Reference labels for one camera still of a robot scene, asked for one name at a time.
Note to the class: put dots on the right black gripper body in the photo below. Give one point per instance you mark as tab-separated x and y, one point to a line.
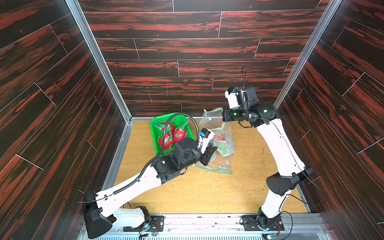
226	114

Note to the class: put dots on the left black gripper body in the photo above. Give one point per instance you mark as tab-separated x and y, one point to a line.
202	158

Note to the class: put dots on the clear zip-top bag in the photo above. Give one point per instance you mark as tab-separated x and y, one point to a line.
213	120
218	164

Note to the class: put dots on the red green dragon fruit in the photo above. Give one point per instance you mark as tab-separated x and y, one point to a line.
167	128

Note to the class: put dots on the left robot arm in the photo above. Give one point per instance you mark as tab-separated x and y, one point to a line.
102	210

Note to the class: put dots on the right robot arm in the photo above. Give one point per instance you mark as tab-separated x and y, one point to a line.
244	105

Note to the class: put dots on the green plastic perforated basket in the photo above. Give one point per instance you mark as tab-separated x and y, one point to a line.
157	133

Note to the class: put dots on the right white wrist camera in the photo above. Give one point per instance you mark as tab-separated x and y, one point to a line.
231	95

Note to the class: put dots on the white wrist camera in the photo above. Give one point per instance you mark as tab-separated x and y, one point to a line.
231	95
205	136

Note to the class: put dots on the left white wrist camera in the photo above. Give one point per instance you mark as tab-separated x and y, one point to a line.
205	136

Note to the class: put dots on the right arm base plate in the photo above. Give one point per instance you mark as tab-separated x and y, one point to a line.
260	223

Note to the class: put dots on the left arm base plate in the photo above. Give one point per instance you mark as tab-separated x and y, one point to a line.
154	225

